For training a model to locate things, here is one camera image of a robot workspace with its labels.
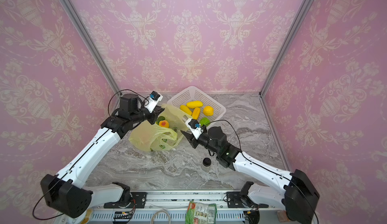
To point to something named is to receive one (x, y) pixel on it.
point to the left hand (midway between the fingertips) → (162, 108)
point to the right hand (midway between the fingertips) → (186, 126)
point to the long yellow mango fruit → (194, 104)
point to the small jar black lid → (206, 164)
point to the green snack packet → (201, 213)
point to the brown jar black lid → (282, 216)
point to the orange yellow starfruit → (196, 113)
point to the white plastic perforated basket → (194, 93)
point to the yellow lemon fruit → (208, 110)
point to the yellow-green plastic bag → (164, 134)
